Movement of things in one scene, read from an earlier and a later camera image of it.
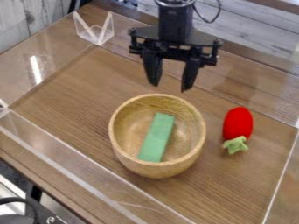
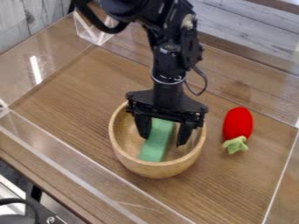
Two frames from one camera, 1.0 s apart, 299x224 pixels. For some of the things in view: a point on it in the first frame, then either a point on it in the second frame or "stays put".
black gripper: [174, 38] -> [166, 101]
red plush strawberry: [238, 127] stays put
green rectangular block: [156, 138] stays put
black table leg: [36, 192] stays put
